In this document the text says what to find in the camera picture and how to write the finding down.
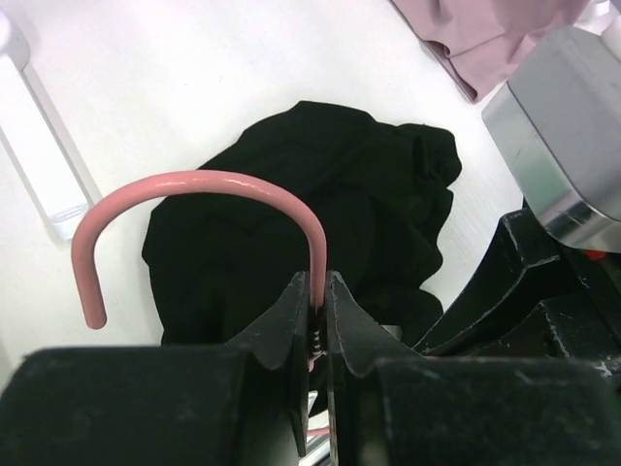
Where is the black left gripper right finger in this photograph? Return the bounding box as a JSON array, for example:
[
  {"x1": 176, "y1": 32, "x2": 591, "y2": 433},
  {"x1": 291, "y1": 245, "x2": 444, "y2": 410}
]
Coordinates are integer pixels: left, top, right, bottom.
[{"x1": 325, "y1": 272, "x2": 620, "y2": 465}]

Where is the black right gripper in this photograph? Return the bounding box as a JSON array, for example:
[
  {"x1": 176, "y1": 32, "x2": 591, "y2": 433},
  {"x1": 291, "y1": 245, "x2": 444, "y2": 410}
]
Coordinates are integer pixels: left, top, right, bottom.
[{"x1": 414, "y1": 208, "x2": 620, "y2": 377}]

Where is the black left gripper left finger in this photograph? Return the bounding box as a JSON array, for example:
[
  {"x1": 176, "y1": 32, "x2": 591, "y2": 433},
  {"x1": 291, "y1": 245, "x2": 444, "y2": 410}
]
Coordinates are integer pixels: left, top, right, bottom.
[{"x1": 1, "y1": 273, "x2": 309, "y2": 465}]

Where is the black tank top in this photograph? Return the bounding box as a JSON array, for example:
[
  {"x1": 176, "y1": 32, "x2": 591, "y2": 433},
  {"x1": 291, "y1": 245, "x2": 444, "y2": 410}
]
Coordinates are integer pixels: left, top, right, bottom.
[{"x1": 142, "y1": 101, "x2": 462, "y2": 347}]

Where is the pink wire hanger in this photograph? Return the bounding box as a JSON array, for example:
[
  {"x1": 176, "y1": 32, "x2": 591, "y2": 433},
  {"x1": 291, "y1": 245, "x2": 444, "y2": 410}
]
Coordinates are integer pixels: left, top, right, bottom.
[{"x1": 71, "y1": 169, "x2": 336, "y2": 438}]

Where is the pink tank top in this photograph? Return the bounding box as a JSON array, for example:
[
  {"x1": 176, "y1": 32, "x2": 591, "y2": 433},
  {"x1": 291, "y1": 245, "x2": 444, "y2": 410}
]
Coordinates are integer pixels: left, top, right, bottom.
[{"x1": 393, "y1": 0, "x2": 589, "y2": 103}]

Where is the silver white clothes rack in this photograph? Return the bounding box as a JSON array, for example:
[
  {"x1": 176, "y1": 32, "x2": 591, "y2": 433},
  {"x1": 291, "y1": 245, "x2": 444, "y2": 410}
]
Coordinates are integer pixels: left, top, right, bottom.
[{"x1": 1, "y1": 13, "x2": 101, "y2": 243}]

